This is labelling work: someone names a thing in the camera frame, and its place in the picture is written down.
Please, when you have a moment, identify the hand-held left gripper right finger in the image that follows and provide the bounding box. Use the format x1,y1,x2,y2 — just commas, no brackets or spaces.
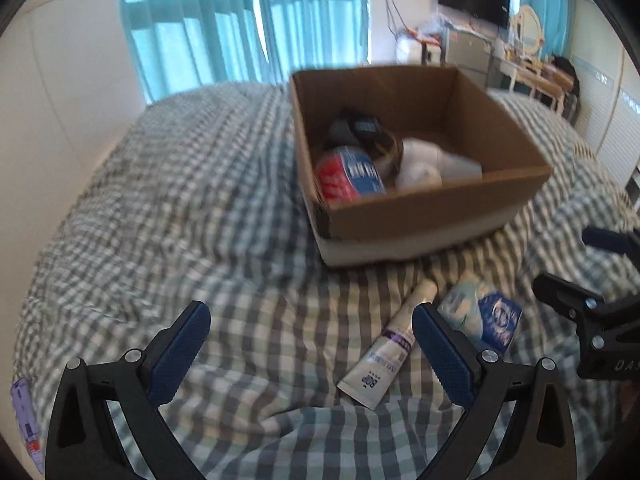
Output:
412,304,576,480

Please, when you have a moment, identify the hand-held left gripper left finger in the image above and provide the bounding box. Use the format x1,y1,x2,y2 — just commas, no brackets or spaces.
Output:
45,301,211,480

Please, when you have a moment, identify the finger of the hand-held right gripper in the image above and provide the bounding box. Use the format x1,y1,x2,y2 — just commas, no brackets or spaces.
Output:
532,272,609,327
582,226,640,257

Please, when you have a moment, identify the blue white tissue packet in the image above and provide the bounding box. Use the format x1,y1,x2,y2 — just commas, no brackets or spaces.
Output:
437,272,524,352

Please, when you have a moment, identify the white purple tube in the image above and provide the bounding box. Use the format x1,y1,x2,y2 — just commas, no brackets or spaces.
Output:
336,280,439,409

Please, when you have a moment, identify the cardboard box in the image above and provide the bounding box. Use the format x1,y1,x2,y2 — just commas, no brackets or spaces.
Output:
290,65,554,269

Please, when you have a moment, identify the white bear toy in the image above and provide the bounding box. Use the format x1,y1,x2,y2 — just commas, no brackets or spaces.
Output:
395,137,484,194

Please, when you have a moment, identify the clear bottle red blue label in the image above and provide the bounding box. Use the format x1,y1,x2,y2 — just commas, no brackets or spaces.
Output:
317,145,389,204

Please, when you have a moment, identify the black bottle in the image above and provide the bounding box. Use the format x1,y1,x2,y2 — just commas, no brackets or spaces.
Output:
327,107,396,153

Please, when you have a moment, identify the grey checked blanket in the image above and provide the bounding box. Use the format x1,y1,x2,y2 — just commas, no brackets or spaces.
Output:
12,80,640,480

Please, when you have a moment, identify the white slatted wardrobe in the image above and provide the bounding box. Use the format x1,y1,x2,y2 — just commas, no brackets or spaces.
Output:
570,0,640,187

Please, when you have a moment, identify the purple card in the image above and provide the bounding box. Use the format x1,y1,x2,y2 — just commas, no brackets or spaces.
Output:
11,377,46,474

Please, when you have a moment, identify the black bag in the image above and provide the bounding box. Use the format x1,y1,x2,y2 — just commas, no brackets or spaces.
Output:
552,55,581,87

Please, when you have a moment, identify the white dressing table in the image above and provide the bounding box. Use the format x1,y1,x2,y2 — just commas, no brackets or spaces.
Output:
487,52,572,113

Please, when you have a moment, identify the white oval mirror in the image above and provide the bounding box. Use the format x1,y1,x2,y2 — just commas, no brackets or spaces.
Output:
510,5,544,59

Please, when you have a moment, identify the grey small fridge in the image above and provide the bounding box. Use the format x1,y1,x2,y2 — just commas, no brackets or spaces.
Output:
445,30,494,87

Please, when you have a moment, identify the narrow teal curtain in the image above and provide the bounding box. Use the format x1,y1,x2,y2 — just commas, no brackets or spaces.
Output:
520,0,576,57

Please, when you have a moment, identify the clear plastic bag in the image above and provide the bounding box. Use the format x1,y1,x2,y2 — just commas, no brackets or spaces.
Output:
417,12,452,44

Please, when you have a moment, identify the white suitcase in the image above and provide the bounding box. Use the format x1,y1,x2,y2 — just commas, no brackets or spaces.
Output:
395,37,427,66

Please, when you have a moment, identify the wide teal curtain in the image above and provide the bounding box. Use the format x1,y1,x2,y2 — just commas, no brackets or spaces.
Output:
116,0,272,104

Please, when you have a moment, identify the hanging wall cable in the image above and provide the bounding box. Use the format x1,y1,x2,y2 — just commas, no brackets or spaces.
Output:
382,0,407,37

